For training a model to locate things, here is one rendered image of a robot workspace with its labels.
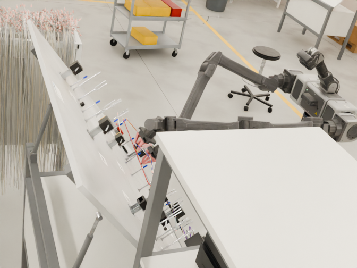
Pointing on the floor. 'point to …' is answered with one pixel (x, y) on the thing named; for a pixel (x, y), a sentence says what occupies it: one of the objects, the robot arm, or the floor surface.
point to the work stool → (262, 51)
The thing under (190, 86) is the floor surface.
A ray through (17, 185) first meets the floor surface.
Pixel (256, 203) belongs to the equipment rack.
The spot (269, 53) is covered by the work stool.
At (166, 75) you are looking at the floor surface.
